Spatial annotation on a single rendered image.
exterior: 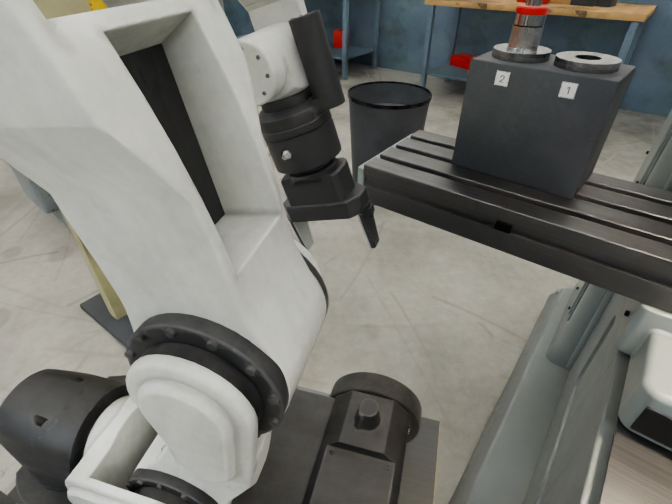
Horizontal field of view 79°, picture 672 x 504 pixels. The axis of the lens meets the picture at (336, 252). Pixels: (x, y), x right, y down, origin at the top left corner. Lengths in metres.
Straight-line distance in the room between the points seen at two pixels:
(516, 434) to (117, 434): 1.03
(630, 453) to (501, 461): 0.62
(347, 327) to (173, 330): 1.46
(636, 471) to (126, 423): 0.70
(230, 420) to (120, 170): 0.19
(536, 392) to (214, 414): 1.23
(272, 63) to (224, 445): 0.35
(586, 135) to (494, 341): 1.22
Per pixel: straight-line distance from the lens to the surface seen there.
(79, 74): 0.23
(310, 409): 0.86
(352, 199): 0.52
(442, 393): 1.61
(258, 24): 0.55
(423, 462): 1.02
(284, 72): 0.46
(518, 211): 0.71
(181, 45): 0.33
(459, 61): 4.98
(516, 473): 1.30
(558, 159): 0.76
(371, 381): 0.86
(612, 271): 0.72
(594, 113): 0.73
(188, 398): 0.33
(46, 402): 0.78
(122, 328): 1.93
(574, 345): 1.49
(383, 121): 2.29
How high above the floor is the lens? 1.30
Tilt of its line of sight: 37 degrees down
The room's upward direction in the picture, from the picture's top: straight up
